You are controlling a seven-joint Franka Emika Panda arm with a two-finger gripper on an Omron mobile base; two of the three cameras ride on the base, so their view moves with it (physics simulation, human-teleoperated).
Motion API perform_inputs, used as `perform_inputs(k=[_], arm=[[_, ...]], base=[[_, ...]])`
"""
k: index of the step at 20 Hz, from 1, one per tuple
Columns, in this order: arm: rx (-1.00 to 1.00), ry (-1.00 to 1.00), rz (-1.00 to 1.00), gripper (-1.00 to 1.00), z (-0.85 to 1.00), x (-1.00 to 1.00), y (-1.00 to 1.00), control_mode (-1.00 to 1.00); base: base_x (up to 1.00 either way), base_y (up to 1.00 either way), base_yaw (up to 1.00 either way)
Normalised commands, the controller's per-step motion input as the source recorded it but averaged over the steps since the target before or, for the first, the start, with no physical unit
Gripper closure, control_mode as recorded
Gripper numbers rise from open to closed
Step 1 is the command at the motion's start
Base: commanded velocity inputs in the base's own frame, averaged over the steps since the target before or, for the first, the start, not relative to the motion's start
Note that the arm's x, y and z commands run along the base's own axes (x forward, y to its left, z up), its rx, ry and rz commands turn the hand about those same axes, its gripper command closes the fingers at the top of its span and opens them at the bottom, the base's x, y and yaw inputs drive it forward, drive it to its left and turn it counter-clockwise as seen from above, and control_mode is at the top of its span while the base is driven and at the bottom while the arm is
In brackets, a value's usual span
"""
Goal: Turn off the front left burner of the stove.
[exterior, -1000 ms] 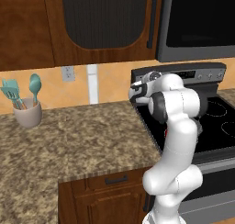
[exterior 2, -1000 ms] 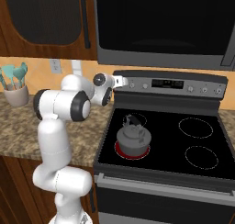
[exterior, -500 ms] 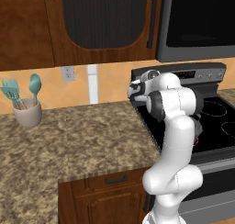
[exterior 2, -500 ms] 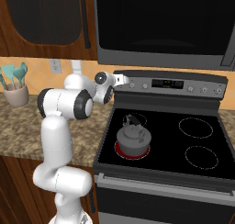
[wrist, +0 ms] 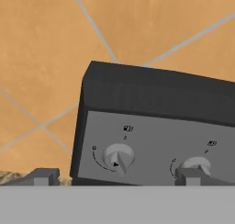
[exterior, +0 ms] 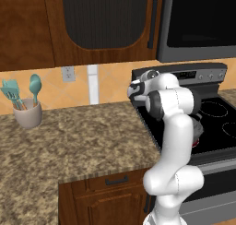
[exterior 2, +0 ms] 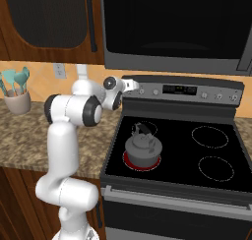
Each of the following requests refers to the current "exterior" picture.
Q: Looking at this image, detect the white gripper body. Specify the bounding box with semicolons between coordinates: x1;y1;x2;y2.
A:
127;84;148;102

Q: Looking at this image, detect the black and steel stove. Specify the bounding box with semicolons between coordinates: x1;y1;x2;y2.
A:
131;62;236;225

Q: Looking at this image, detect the wooden cupboard door glass panel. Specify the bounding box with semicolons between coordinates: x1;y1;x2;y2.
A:
41;0;166;67

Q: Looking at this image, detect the wooden drawer front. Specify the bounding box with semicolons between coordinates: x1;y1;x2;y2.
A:
86;169;146;194

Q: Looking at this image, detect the steel microwave oven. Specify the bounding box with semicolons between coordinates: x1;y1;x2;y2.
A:
156;0;236;64

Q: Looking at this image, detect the teal spoon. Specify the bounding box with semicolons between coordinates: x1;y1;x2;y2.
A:
29;73;42;107

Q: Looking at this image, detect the beige utensil pot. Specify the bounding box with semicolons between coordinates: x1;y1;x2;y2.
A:
12;98;43;130

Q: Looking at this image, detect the wooden base cupboard door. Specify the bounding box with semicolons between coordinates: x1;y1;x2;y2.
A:
73;191;149;225

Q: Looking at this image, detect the steel oven door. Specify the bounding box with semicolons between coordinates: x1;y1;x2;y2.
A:
179;158;236;219

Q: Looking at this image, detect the teal slotted turner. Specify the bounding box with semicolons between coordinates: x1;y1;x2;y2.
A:
0;87;24;111

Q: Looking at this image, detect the teal spatula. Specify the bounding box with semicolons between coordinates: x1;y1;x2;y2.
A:
1;78;26;111

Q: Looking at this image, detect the plain wooden cupboard door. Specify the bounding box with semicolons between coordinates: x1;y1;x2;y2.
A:
0;0;57;73

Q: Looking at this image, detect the white wall socket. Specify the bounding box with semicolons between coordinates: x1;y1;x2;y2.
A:
61;65;77;83

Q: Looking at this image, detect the black cupboard door handle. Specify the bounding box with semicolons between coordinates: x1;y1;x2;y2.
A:
147;0;159;50

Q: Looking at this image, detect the black drawer handle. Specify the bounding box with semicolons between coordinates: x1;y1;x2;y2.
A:
104;175;130;186

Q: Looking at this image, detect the black base cupboard handle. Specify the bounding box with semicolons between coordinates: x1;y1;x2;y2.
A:
143;194;152;214

